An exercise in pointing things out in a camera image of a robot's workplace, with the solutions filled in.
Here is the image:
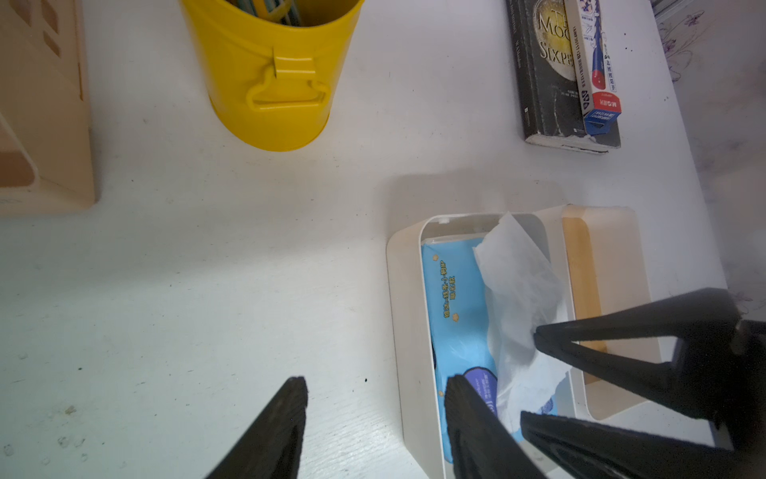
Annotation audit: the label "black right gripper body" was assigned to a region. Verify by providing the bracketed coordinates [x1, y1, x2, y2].
[714, 319, 765, 452]

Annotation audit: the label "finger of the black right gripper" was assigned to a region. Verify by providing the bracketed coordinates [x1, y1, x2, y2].
[521, 411, 742, 478]
[534, 287, 741, 419]

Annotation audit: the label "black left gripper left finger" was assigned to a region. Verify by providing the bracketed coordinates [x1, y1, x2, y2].
[207, 376, 308, 479]

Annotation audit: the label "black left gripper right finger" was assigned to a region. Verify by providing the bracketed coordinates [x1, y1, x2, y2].
[445, 375, 545, 478]

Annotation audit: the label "blue tissue paper pack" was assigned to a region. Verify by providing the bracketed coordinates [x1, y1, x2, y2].
[418, 214, 574, 471]

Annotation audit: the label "white tissue box lid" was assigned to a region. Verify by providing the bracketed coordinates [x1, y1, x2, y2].
[562, 205, 662, 421]

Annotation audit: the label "white blue pencil box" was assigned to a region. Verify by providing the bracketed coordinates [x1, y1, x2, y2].
[565, 0, 622, 136]

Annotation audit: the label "white tissue box base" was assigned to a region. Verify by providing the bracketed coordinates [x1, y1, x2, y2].
[386, 206, 575, 478]

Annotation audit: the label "black paperback book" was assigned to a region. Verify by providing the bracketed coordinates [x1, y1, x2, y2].
[507, 0, 622, 155]

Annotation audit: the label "beige plastic desk organizer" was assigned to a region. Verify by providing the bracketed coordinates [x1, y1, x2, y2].
[1, 0, 97, 217]

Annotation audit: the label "yellow metal pencil bucket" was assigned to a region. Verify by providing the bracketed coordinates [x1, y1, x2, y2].
[181, 0, 363, 152]

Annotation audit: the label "pencils in yellow bucket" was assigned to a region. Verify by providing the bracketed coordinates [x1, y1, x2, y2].
[229, 0, 302, 27]

